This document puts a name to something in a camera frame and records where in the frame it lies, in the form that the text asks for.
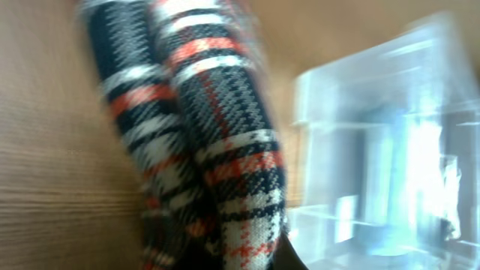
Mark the clear plastic storage bin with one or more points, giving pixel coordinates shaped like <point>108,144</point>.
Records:
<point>391,159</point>

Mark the red plaid shirt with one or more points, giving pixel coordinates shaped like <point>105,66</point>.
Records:
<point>181,80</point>

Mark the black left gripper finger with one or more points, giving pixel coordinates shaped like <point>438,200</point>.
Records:
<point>285,256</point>

